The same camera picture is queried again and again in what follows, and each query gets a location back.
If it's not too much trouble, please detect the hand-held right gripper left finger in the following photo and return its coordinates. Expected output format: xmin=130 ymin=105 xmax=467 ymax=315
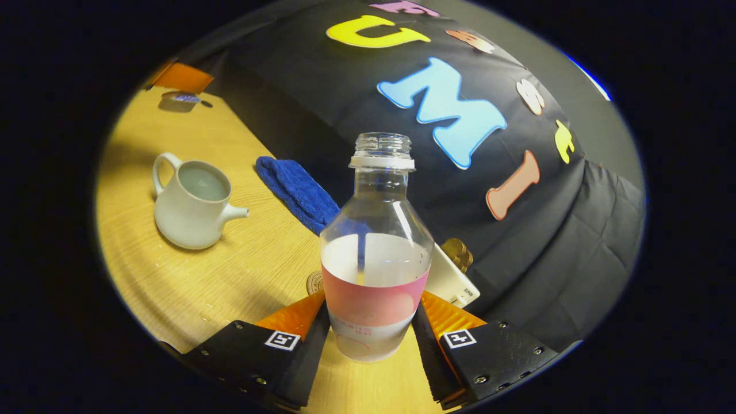
xmin=161 ymin=291 xmax=332 ymax=411

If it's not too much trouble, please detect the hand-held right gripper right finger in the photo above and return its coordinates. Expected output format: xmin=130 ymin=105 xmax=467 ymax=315
xmin=411 ymin=290 xmax=559 ymax=410

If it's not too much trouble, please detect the clear water bottle pink label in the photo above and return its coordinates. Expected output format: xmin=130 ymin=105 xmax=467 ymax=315
xmin=320 ymin=132 xmax=435 ymax=364

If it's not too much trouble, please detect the white teacup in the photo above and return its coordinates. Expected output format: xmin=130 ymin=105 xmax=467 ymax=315
xmin=152 ymin=152 xmax=250 ymax=251

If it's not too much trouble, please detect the white toaster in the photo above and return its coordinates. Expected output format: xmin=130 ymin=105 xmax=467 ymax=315
xmin=425 ymin=241 xmax=481 ymax=308

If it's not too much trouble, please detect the black backdrop cloth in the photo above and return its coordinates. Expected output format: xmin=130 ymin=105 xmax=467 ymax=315
xmin=175 ymin=0 xmax=646 ymax=352

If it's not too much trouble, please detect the blue towel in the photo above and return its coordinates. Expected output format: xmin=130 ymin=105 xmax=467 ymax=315
xmin=255 ymin=156 xmax=341 ymax=236

